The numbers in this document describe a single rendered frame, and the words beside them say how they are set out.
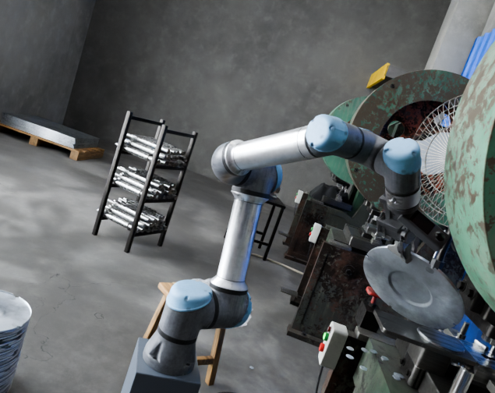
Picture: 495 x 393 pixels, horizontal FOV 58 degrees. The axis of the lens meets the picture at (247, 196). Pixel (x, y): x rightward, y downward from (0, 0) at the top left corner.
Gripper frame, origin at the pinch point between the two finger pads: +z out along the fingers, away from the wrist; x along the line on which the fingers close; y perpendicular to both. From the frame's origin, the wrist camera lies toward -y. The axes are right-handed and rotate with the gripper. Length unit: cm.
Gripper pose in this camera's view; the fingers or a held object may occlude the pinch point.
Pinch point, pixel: (411, 259)
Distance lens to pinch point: 123.3
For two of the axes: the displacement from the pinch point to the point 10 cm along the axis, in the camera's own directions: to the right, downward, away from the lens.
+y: -6.8, -3.5, 6.4
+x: -6.9, 5.9, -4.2
